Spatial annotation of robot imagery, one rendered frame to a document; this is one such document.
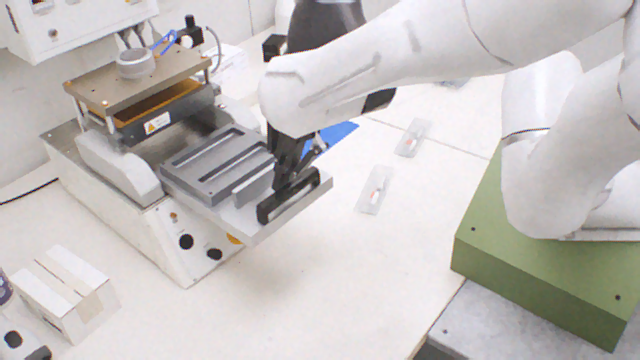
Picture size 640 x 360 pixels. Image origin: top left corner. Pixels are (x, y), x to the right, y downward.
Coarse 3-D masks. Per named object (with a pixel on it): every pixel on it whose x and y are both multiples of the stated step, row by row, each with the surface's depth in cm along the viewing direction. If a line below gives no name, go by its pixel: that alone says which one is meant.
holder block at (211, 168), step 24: (192, 144) 114; (216, 144) 116; (240, 144) 113; (264, 144) 113; (168, 168) 107; (192, 168) 107; (216, 168) 107; (240, 168) 109; (264, 168) 108; (192, 192) 104; (216, 192) 101
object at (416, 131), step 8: (416, 120) 157; (424, 120) 157; (408, 128) 154; (416, 128) 154; (424, 128) 153; (408, 136) 151; (416, 136) 151; (400, 144) 148; (408, 144) 148; (416, 144) 148; (408, 152) 145
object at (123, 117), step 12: (180, 84) 122; (192, 84) 121; (156, 96) 118; (168, 96) 117; (180, 96) 118; (132, 108) 114; (144, 108) 114; (156, 108) 114; (120, 120) 111; (132, 120) 111
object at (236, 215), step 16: (160, 176) 110; (256, 176) 101; (272, 176) 104; (176, 192) 107; (240, 192) 99; (256, 192) 102; (272, 192) 104; (304, 192) 103; (320, 192) 106; (192, 208) 105; (208, 208) 101; (224, 208) 101; (240, 208) 101; (256, 208) 100; (288, 208) 100; (304, 208) 104; (224, 224) 99; (240, 224) 97; (256, 224) 97; (272, 224) 98; (240, 240) 98; (256, 240) 96
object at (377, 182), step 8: (376, 168) 140; (384, 168) 140; (392, 168) 140; (376, 176) 138; (384, 176) 137; (368, 184) 135; (376, 184) 135; (384, 184) 135; (368, 192) 133; (376, 192) 133; (360, 200) 131; (368, 200) 131; (376, 200) 130; (360, 208) 128; (368, 208) 128; (376, 208) 128
